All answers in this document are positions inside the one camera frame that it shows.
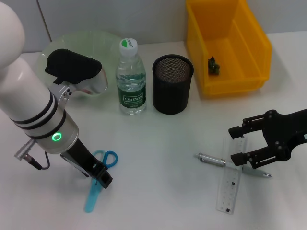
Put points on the green glass fruit bowl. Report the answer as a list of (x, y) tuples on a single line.
[(96, 45)]

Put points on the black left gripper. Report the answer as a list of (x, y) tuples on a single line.
[(81, 158)]

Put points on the blue and teal scissors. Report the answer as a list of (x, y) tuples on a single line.
[(91, 201)]

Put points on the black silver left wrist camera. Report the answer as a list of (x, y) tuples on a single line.
[(72, 69)]

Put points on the clear water bottle green label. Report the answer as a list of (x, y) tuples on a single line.
[(132, 95)]

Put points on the black mesh pen holder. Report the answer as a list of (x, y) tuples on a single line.
[(171, 86)]

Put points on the clear plastic ruler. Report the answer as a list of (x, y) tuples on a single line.
[(229, 191)]

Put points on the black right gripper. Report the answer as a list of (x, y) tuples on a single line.
[(287, 134)]

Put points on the yellow plastic bin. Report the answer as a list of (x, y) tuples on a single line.
[(230, 55)]

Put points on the silver grey pen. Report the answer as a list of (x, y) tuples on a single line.
[(211, 160)]

